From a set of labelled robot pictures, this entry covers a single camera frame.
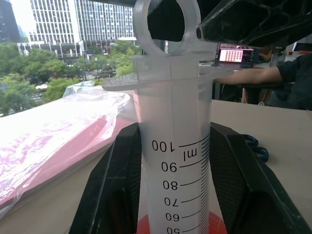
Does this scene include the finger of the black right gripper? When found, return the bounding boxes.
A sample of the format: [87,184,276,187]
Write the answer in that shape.
[147,0,185,42]
[196,0,312,48]

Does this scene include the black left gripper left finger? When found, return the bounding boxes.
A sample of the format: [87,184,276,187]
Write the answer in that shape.
[69,122,142,234]

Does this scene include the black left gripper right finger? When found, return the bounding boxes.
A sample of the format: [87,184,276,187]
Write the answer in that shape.
[209,121,312,234]

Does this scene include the translucent plastic 100 ml syringe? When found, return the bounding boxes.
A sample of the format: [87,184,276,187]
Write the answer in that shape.
[102,0,235,234]

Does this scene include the open laptop with lit screen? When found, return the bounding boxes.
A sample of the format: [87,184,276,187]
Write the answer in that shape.
[214,43,255,69]

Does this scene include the bystander in dark shirt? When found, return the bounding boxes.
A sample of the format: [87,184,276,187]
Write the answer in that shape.
[268,52,312,111]

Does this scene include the pink paper stack in plastic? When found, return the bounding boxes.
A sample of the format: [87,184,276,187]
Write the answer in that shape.
[0,81,137,219]

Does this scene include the blue looped handles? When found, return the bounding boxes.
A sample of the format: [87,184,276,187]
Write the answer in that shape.
[242,133,270,163]

